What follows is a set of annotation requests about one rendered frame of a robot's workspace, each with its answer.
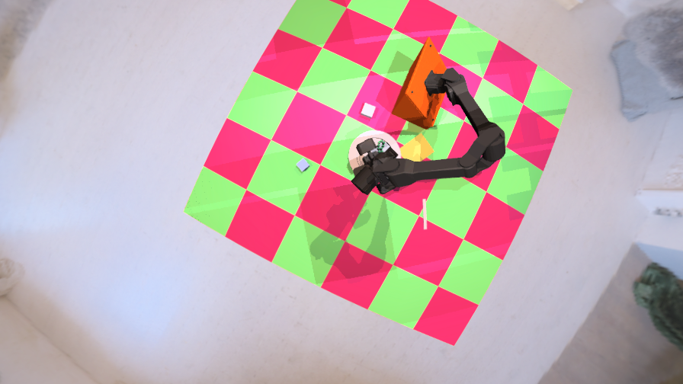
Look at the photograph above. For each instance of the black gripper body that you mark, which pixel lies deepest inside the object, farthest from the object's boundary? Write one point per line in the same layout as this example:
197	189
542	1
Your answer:
367	146

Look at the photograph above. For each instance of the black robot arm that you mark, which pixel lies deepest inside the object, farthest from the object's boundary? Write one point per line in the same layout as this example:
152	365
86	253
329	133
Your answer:
490	144

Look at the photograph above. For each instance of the white round tray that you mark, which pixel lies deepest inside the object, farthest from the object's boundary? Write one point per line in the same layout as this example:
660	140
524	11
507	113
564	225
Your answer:
354	157

